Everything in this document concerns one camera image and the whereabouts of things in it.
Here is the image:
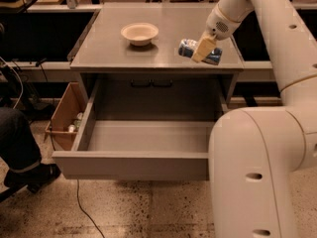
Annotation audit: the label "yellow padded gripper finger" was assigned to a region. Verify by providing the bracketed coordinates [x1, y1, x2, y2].
[191, 32, 217, 62]

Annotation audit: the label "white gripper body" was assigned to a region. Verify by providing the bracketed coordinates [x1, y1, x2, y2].
[206, 5, 241, 41]

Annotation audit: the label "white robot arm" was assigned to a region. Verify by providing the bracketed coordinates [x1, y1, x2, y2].
[192, 0, 317, 238]

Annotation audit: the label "grey drawer cabinet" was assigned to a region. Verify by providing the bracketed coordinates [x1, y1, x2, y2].
[71, 3, 242, 105]

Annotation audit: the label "open grey top drawer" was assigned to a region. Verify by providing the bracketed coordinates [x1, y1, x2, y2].
[53, 77, 227, 180]

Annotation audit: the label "white paper bowl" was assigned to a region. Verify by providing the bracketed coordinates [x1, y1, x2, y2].
[121, 23, 159, 47]

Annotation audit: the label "white items in box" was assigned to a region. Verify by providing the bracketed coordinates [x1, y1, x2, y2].
[67, 112, 83, 133]

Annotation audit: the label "brown cardboard box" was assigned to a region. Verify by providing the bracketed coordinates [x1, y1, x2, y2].
[46, 82, 86, 151]

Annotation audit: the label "dark trouser leg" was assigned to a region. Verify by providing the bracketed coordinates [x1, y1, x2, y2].
[0, 107, 42, 174]

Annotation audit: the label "black shoe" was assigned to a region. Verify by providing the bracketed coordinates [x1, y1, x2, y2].
[4, 164, 60, 191]

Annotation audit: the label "black floor cable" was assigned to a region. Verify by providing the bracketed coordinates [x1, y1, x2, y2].
[75, 178, 106, 238]

